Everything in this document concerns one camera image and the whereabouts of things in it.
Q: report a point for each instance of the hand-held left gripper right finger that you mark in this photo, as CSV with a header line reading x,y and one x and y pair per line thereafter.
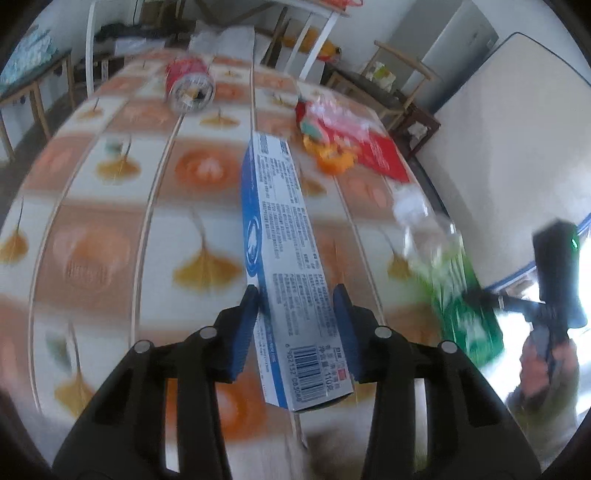
x,y
344,332

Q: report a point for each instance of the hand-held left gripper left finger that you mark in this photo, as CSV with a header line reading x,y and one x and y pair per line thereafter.
x,y
244,332

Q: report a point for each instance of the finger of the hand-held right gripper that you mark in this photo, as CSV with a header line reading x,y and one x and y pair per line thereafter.
x,y
482,297

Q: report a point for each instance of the clear bottle green label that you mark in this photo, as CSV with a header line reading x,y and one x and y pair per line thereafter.
x,y
461,304

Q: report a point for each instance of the blue white toothpaste box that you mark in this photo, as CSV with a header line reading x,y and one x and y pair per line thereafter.
x,y
281,230

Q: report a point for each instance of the red cartoon snack packet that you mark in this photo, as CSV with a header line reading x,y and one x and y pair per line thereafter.
x,y
378,152

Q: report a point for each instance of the red soda can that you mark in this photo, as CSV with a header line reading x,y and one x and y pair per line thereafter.
x,y
189,85

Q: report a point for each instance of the person's right forearm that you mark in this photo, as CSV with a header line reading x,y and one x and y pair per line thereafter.
x,y
549,424

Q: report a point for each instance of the person's right hand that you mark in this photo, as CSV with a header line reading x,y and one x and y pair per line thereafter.
x,y
554,369

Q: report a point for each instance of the pink clear plastic bag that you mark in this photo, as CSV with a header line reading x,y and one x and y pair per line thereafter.
x,y
341,115

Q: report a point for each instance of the wooden chair black seat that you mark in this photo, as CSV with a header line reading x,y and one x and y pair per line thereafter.
x,y
369,85

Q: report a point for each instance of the white printed shopping bag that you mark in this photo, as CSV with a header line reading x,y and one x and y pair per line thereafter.
x,y
383,76

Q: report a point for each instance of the yellow plastic bag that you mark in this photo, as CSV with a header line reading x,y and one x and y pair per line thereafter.
x,y
318,44

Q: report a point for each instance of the large white plastic bag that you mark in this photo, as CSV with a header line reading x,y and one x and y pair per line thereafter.
x,y
231,39

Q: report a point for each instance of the wooden side table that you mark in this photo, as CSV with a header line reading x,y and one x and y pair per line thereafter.
x,y
41,101

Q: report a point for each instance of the orange plastic bag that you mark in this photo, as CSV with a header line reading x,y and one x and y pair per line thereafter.
x,y
344,3

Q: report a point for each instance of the floral teal cushion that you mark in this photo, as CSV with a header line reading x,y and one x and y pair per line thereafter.
x,y
25,60

